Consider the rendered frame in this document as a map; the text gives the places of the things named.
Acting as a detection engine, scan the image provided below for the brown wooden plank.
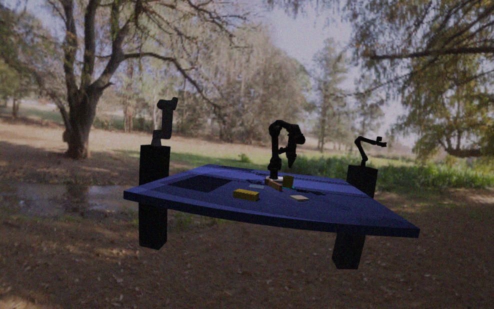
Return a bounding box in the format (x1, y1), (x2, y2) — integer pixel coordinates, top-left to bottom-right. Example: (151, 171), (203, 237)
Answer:
(264, 178), (283, 192)

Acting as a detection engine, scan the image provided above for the yellow rectangular block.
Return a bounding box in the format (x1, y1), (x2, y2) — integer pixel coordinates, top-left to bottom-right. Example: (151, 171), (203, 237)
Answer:
(232, 188), (260, 202)

